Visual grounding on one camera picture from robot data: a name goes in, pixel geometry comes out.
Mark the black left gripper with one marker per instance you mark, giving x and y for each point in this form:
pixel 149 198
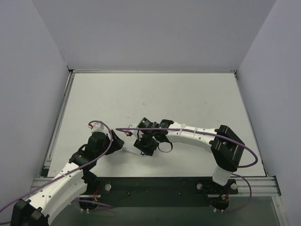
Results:
pixel 116 143

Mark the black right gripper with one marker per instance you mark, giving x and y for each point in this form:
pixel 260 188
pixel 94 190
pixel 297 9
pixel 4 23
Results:
pixel 146 146

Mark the small grey remote control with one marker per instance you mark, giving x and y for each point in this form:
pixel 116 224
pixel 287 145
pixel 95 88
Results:
pixel 134 152

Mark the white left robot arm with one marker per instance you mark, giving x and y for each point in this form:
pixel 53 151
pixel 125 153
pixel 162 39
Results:
pixel 43 207

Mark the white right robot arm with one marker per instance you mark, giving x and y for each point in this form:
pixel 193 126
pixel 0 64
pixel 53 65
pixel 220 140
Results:
pixel 221 142

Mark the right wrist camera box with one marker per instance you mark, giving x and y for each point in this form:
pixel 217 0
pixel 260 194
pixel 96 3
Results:
pixel 131 130

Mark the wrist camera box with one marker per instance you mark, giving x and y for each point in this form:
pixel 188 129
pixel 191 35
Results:
pixel 131 130
pixel 96 127

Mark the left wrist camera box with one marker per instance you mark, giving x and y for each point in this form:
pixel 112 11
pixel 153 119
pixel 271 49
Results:
pixel 96 127

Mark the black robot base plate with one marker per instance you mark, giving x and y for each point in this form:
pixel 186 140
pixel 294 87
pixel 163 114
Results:
pixel 155 191

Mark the aluminium table edge rail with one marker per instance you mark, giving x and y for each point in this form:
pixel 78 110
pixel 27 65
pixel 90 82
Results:
pixel 59 120

